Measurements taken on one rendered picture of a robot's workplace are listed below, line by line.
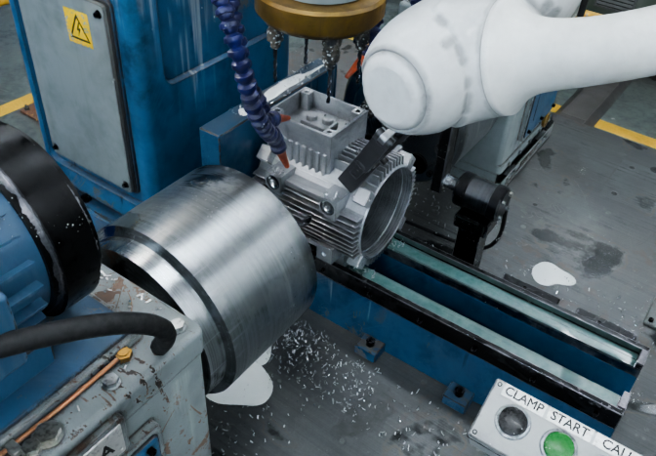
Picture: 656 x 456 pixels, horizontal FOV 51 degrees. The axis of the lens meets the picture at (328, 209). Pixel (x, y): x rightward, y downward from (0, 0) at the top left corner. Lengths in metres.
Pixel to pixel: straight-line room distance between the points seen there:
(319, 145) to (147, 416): 0.48
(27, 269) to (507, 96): 0.41
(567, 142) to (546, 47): 1.19
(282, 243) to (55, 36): 0.50
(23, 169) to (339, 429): 0.64
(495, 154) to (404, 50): 0.90
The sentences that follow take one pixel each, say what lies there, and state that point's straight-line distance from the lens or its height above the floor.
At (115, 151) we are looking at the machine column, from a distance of 1.14.
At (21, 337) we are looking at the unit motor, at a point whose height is 1.28.
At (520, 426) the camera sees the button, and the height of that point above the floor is 1.07.
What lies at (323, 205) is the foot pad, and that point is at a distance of 0.99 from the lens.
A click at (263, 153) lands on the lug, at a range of 1.06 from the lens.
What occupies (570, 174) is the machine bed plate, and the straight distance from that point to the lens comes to 1.65.
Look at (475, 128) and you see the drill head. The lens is 1.24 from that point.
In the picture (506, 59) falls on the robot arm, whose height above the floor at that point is 1.43.
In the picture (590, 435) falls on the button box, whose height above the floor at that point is 1.08.
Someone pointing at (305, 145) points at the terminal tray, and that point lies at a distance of 1.02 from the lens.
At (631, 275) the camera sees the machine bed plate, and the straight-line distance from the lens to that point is 1.42.
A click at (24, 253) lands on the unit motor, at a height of 1.30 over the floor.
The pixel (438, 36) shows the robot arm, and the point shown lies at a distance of 0.58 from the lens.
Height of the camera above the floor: 1.67
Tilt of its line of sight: 38 degrees down
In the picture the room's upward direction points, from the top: 4 degrees clockwise
